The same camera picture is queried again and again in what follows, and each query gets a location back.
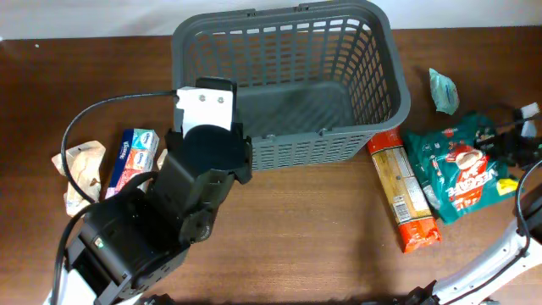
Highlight green Nescafe coffee bag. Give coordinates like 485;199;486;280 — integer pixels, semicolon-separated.
400;113;518;225

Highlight Kleenex tissue multipack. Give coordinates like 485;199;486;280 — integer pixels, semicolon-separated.
105;129;159;198

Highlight light green wipes packet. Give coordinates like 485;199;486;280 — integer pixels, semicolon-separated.
429;69;460;115

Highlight grey plastic basket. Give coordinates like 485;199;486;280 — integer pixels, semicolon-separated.
172;1;411;171

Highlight orange spaghetti packet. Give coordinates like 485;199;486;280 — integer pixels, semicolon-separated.
368;129;441;253

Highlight beige snack bag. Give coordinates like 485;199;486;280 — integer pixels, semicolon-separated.
64;141;106;217

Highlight brown-top cookie bag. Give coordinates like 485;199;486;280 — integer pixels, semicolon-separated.
157;149;168;169

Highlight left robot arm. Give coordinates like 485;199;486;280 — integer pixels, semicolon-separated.
48;77;252;304

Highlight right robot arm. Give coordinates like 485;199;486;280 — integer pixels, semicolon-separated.
401;108;541;304

